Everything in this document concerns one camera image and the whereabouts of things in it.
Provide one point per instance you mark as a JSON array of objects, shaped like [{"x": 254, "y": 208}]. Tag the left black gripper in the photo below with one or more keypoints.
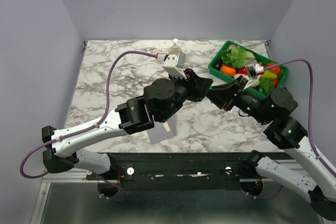
[{"x": 200, "y": 86}]

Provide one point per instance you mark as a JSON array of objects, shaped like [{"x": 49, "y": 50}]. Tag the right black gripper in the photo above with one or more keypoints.
[{"x": 220, "y": 94}]

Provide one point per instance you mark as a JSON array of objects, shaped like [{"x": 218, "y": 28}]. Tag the beige letter paper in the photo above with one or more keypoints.
[{"x": 166, "y": 126}]

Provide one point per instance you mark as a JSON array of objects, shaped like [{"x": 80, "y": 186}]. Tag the grey envelope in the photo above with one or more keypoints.
[{"x": 159, "y": 134}]

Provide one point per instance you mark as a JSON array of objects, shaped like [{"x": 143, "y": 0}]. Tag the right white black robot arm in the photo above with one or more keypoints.
[{"x": 285, "y": 132}]

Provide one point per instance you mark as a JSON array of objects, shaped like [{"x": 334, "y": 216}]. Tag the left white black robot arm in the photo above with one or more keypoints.
[{"x": 68, "y": 147}]

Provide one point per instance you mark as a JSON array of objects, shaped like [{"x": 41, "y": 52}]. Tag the green plastic basket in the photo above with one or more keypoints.
[{"x": 259, "y": 58}]

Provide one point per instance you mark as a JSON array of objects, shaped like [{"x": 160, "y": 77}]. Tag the orange toy fruit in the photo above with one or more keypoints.
[{"x": 229, "y": 71}]

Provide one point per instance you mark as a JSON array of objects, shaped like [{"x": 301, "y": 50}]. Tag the dark toy eggplant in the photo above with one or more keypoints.
[{"x": 218, "y": 65}]

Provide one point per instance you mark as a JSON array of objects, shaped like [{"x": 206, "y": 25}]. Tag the red toy pepper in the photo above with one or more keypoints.
[{"x": 242, "y": 71}]

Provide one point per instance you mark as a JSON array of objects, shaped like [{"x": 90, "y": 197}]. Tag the white toy radish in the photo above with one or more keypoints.
[{"x": 251, "y": 82}]

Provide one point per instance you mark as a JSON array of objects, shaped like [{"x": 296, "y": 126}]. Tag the green toy lettuce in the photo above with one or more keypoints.
[{"x": 236, "y": 57}]

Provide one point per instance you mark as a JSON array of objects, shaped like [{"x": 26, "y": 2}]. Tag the beige soap pump bottle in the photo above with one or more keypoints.
[{"x": 175, "y": 46}]

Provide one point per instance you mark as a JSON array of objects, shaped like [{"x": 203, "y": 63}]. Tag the green toy leaf vegetable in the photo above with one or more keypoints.
[{"x": 265, "y": 86}]

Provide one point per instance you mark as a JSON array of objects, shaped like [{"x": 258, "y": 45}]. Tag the green toy pear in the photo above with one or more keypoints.
[{"x": 268, "y": 75}]

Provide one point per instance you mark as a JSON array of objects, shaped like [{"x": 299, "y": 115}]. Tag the orange toy tomato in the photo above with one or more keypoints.
[{"x": 276, "y": 70}]

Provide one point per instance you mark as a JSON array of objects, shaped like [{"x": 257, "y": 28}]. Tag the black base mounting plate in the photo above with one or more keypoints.
[{"x": 182, "y": 171}]

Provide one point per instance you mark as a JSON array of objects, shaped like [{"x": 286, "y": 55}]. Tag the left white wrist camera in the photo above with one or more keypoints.
[{"x": 174, "y": 63}]

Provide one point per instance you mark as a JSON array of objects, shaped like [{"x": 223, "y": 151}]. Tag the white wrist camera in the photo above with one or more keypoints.
[
  {"x": 174, "y": 63},
  {"x": 254, "y": 71}
]

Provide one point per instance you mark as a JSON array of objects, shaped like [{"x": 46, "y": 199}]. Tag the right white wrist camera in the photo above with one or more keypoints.
[{"x": 254, "y": 71}]

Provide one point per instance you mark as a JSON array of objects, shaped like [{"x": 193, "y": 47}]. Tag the aluminium frame rail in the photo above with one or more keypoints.
[{"x": 72, "y": 176}]

